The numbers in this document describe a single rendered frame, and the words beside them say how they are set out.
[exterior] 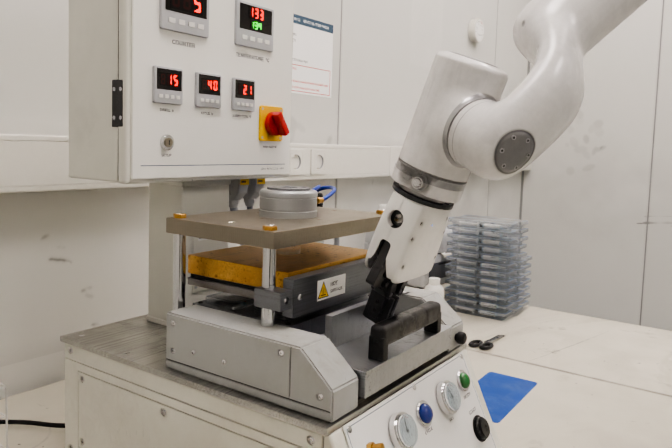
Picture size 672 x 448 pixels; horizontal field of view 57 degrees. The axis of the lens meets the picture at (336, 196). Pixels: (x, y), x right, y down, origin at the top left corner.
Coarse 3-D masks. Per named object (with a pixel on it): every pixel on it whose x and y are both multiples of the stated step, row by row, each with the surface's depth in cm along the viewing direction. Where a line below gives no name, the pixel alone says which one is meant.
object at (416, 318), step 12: (408, 312) 75; (420, 312) 76; (432, 312) 78; (384, 324) 70; (396, 324) 71; (408, 324) 73; (420, 324) 76; (432, 324) 80; (372, 336) 69; (384, 336) 69; (396, 336) 71; (372, 348) 69; (384, 348) 69; (384, 360) 69
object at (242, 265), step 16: (192, 256) 81; (208, 256) 81; (224, 256) 81; (240, 256) 81; (256, 256) 82; (288, 256) 82; (304, 256) 83; (320, 256) 83; (336, 256) 84; (352, 256) 84; (192, 272) 81; (208, 272) 80; (224, 272) 78; (240, 272) 76; (256, 272) 75; (288, 272) 72; (304, 272) 75; (208, 288) 80; (224, 288) 78; (240, 288) 77
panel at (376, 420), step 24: (456, 360) 85; (432, 384) 79; (456, 384) 83; (384, 408) 69; (408, 408) 73; (432, 408) 77; (480, 408) 86; (360, 432) 65; (384, 432) 68; (432, 432) 75; (456, 432) 79
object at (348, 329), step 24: (336, 312) 74; (360, 312) 77; (336, 336) 73; (360, 336) 78; (408, 336) 79; (432, 336) 79; (360, 360) 69; (408, 360) 74; (360, 384) 66; (384, 384) 69
